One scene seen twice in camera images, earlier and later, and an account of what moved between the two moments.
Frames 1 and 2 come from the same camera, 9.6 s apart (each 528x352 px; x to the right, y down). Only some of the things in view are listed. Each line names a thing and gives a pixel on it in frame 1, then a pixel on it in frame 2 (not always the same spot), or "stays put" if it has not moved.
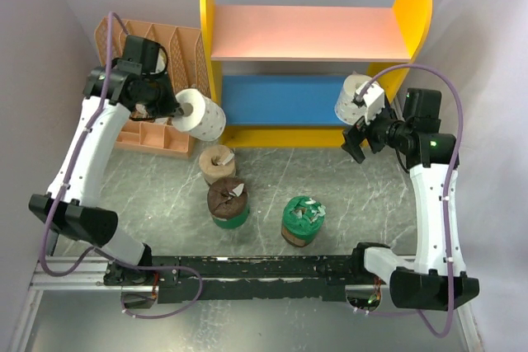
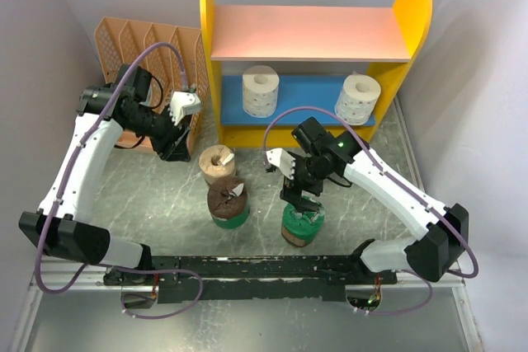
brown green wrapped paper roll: (228, 201) stays put
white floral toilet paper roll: (345, 106) stays put
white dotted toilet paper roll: (202, 116) to (260, 91)
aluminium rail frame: (72, 273) stays put
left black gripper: (171, 108) to (173, 147)
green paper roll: (301, 220) stays put
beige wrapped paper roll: (216, 162) stays put
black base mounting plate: (239, 278) stays put
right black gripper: (355, 134) to (291, 190)
